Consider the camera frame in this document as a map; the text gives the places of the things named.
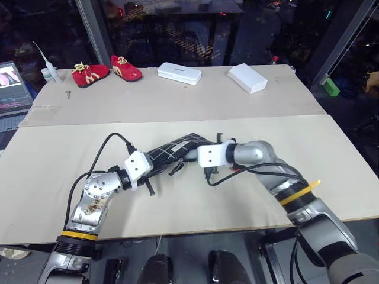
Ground grey laptop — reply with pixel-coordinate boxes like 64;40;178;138
0;60;34;134

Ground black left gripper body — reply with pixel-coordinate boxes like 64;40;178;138
136;169;155;182

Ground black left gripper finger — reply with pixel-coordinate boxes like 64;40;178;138
144;176;157;197

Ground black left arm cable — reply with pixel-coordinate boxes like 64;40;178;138
62;132;138;232

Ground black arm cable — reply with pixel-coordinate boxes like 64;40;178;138
204;162;309;187
62;132;138;232

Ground red felt shoe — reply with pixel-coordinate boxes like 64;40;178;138
110;54;143;83
71;61;111;89

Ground white cardboard box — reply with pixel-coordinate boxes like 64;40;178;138
227;63;269;95

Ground black grid pouch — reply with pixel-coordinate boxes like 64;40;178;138
146;132;223;178

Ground grey metal frame post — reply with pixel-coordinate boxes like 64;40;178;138
75;0;112;67
310;0;379;87

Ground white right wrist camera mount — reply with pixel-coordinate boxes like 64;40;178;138
197;141;235;169

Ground green box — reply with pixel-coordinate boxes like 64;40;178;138
322;77;341;98

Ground white rounded plastic case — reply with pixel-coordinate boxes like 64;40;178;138
156;62;203;86

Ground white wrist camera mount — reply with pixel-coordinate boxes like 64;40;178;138
197;141;235;169
123;150;154;191

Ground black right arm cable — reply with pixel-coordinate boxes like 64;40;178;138
204;162;309;187

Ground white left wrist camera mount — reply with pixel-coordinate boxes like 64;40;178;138
123;150;154;191

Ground clear plastic film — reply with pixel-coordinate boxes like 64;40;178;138
28;103;62;115

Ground clear nozzle squeeze bottle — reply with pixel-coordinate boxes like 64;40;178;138
31;41;63;85

